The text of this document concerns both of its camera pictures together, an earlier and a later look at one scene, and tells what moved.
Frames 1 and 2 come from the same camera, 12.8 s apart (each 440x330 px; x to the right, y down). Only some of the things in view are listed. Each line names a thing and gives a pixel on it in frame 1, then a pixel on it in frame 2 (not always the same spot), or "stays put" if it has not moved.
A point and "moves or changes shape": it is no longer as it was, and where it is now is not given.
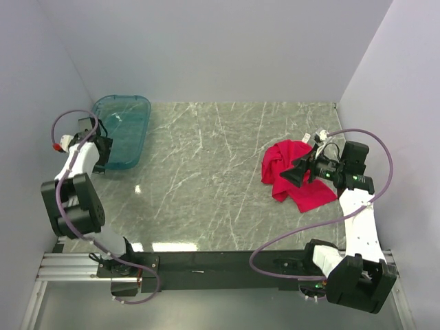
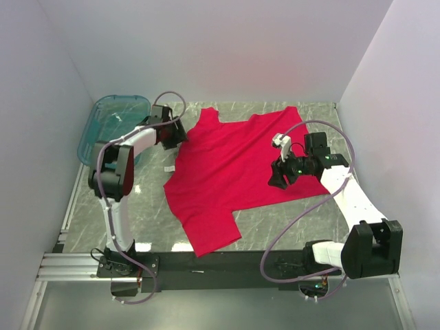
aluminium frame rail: x=62 y=267 stays put
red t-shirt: x=278 y=157 moves or changes shape
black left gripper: x=108 y=143 → x=180 y=134
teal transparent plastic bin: x=126 y=119 stays put
